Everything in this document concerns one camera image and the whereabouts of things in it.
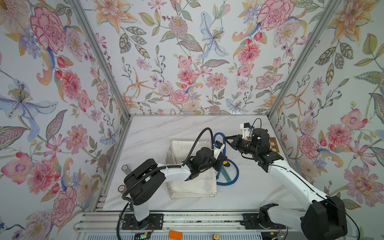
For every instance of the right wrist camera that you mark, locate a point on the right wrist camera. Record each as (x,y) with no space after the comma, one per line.
(247,131)

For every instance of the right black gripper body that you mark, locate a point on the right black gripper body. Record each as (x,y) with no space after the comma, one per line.
(246,147)

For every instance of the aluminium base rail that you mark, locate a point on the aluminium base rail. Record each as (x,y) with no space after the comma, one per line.
(181,221)

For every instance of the teal utility knife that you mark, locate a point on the teal utility knife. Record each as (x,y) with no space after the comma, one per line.
(226,175)

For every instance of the white canvas tote pouch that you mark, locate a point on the white canvas tote pouch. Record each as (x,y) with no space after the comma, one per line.
(181,182)

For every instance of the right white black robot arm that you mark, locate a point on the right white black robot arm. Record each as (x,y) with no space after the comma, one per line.
(322,217)

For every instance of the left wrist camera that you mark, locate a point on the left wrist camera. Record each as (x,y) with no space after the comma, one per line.
(218,147)

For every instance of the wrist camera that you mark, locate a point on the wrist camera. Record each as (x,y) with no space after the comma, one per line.
(247,131)
(218,147)

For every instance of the orange tag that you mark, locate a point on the orange tag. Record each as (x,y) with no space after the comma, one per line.
(174,235)

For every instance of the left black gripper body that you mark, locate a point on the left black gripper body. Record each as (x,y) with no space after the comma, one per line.
(210,163)

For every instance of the wooden folding chess board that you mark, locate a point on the wooden folding chess board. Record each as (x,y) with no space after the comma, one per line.
(274,145)

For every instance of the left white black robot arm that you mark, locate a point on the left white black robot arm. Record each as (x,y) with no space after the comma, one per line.
(144,181)

